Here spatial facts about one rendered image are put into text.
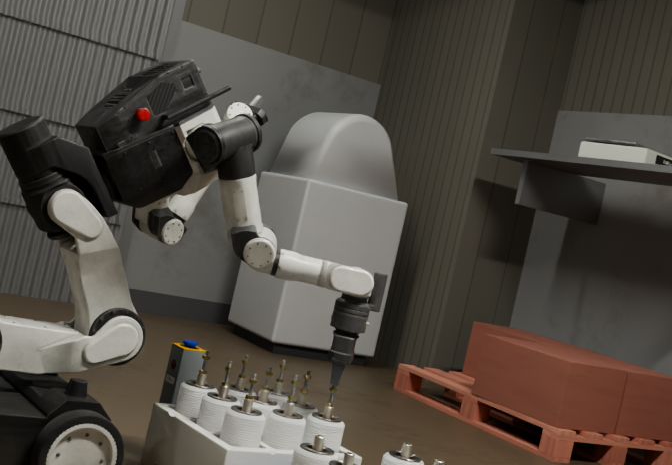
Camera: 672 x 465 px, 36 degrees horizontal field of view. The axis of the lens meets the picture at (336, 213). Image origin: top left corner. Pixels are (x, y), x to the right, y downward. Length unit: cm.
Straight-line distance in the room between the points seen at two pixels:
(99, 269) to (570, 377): 224
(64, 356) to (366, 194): 311
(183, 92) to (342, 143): 287
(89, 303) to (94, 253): 13
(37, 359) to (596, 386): 249
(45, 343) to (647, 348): 337
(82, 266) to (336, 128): 300
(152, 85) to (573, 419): 243
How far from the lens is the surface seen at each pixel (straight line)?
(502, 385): 448
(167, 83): 254
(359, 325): 255
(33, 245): 551
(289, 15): 611
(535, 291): 578
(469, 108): 573
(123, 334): 257
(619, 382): 445
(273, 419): 252
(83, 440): 241
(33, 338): 255
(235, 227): 249
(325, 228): 532
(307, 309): 534
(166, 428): 265
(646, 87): 558
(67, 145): 249
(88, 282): 256
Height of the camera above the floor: 74
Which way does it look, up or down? level
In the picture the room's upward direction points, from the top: 13 degrees clockwise
